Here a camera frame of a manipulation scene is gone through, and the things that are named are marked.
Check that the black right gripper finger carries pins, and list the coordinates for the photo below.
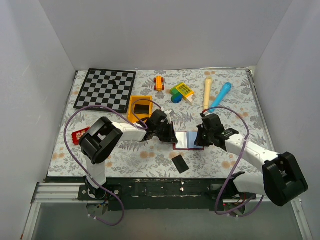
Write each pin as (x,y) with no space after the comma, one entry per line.
(210,141)
(201,139)

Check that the colourful toy block house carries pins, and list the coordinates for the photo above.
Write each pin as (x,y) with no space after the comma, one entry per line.
(181,92)

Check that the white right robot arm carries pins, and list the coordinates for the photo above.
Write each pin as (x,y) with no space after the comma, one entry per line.
(281,178)

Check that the red leather card holder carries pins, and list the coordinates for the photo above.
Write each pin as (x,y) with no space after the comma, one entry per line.
(186,141)

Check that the black chess piece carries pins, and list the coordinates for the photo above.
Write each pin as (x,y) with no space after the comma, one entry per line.
(114,82)

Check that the blue toy microphone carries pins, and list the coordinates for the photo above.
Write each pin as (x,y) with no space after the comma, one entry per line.
(224,91)

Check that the black credit card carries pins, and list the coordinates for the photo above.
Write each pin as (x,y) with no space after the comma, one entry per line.
(180,164)

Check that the cream toy microphone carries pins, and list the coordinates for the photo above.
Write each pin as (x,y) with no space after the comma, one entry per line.
(207,92)

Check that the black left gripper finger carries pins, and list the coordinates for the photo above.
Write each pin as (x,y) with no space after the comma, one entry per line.
(163,135)
(173,138)

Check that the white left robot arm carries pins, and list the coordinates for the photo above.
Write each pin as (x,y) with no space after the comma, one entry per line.
(100,140)

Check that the yellow plastic bin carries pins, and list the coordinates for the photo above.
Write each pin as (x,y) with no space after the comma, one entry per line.
(140,107)

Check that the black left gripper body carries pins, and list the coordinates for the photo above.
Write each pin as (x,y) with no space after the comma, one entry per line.
(162,129)

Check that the black front table rail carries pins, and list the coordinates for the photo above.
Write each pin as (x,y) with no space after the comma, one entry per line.
(159,193)

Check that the black white chessboard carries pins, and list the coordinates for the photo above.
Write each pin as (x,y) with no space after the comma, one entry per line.
(97,89)

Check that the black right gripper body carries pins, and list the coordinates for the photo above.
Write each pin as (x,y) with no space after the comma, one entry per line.
(209,134)

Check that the orange toy car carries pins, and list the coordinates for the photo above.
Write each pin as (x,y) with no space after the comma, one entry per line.
(159,83)

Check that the floral table mat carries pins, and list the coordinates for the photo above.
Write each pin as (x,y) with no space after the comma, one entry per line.
(153,158)

